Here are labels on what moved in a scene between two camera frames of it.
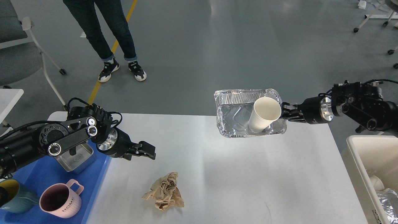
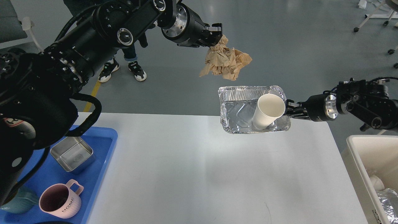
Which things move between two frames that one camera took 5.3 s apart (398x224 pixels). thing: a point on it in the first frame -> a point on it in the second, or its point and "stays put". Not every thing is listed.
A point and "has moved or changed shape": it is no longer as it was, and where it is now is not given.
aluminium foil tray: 234,108 has moved or changed shape
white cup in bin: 377,184 stays put
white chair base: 391,16 stays put
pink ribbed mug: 59,200 stays put
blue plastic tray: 45,171 stays put
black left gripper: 118,144 -> 185,29
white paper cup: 265,110 has moved or changed shape
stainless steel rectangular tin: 84,158 stays put
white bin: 367,156 stays put
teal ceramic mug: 14,198 stays put
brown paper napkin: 165,193 -> 223,60
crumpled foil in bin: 389,198 stays put
